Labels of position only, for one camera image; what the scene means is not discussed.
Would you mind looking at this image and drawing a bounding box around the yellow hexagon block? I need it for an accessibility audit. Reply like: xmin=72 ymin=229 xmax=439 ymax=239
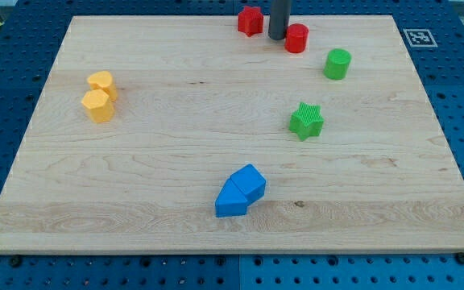
xmin=81 ymin=89 xmax=114 ymax=123

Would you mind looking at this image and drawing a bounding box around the blue cube block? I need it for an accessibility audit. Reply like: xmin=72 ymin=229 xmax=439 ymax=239
xmin=230 ymin=164 xmax=267 ymax=205

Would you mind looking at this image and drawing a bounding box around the white fiducial marker tag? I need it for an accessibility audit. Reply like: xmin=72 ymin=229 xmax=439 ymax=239
xmin=403 ymin=28 xmax=437 ymax=48

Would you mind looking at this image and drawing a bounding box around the blue triangle block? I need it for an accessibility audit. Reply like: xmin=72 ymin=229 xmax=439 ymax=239
xmin=215 ymin=179 xmax=248 ymax=218

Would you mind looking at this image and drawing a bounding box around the green cylinder block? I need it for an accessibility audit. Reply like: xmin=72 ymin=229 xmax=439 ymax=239
xmin=323 ymin=48 xmax=352 ymax=80

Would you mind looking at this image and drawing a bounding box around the yellow heart block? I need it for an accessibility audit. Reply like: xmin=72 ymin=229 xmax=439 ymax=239
xmin=86 ymin=70 xmax=118 ymax=102

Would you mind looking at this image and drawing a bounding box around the red star block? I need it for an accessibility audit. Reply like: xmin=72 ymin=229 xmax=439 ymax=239
xmin=238 ymin=6 xmax=263 ymax=37

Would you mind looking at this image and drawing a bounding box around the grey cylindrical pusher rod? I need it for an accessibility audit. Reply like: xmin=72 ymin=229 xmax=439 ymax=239
xmin=268 ymin=0 xmax=292 ymax=40

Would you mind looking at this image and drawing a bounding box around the red cylinder block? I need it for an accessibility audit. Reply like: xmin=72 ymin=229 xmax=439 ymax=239
xmin=284 ymin=23 xmax=309 ymax=53

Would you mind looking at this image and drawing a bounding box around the green star block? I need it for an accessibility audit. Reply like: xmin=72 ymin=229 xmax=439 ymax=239
xmin=288 ymin=101 xmax=325 ymax=141

